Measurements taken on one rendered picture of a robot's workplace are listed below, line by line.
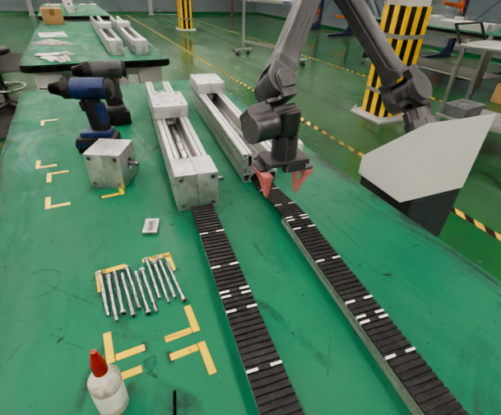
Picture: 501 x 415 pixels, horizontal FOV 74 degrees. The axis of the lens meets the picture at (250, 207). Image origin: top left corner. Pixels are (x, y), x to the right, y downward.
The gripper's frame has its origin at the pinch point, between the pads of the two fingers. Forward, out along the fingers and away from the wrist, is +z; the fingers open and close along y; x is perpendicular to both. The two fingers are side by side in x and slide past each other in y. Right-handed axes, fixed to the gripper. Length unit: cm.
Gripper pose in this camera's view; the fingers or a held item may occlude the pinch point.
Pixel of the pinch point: (280, 190)
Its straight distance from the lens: 79.1
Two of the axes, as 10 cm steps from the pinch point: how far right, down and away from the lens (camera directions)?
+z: -0.2, 8.3, 5.6
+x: 3.7, 5.3, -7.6
